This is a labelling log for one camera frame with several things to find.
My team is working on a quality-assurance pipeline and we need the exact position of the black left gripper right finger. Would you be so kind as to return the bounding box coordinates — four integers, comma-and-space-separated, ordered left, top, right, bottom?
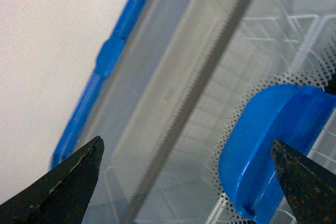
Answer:
270, 140, 335, 223

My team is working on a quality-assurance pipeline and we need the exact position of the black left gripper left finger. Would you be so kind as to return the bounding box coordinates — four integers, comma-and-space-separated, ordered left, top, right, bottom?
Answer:
1, 136, 104, 223

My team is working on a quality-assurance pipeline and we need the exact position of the sliding glass freezer lid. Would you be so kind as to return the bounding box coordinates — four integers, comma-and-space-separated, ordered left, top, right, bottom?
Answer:
78, 0, 336, 224

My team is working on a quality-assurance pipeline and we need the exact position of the white blue chest freezer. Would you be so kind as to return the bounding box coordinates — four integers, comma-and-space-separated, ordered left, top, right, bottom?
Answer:
49, 0, 336, 224

